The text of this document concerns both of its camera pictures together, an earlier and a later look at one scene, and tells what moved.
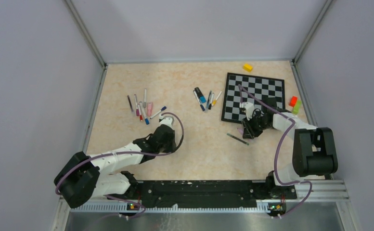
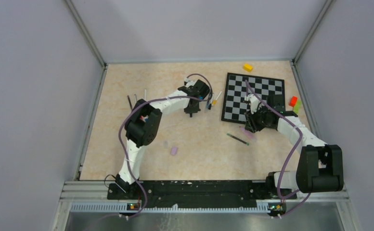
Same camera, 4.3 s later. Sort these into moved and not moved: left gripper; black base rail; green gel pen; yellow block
Moved: left gripper
Not moved: yellow block; green gel pen; black base rail
